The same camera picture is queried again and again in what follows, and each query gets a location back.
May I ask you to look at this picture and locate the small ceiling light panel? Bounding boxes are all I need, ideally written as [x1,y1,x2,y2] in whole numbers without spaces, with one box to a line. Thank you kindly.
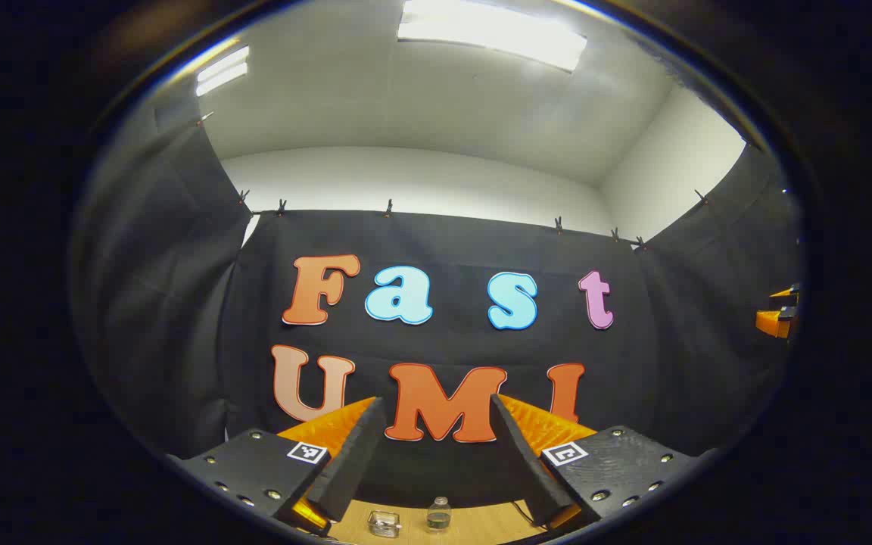
[195,45,251,97]

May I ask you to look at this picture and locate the clear plastic water bottle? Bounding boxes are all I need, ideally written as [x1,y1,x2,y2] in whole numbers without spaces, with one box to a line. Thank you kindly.
[426,497,453,533]

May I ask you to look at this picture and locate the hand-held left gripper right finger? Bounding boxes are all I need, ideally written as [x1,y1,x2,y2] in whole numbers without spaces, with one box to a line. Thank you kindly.
[489,392,717,531]

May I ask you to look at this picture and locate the metal wire basket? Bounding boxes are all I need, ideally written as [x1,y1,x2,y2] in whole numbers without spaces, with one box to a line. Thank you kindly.
[367,510,402,538]

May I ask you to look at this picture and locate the row of black cloth clips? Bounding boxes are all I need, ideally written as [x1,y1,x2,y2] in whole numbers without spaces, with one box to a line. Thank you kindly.
[198,112,709,251]

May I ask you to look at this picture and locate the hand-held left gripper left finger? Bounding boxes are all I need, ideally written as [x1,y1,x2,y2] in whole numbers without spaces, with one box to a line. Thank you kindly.
[167,396,388,534]

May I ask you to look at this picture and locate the large ceiling light panel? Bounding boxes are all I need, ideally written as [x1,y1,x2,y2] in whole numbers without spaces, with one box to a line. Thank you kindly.
[397,0,588,73]

